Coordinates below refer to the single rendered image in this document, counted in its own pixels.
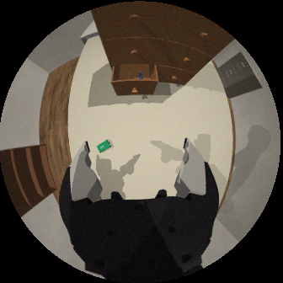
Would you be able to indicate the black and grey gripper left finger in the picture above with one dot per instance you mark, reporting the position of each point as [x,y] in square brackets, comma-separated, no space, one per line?
[80,188]

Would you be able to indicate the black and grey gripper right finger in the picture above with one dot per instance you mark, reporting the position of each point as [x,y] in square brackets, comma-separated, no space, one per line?
[195,182]

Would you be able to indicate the brown wooden drawer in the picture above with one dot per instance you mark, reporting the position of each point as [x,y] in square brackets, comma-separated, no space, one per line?
[125,78]
[122,18]
[199,31]
[167,74]
[134,49]
[179,54]

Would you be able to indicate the brown wooden chest of drawers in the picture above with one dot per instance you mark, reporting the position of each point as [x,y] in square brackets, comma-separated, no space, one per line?
[166,38]

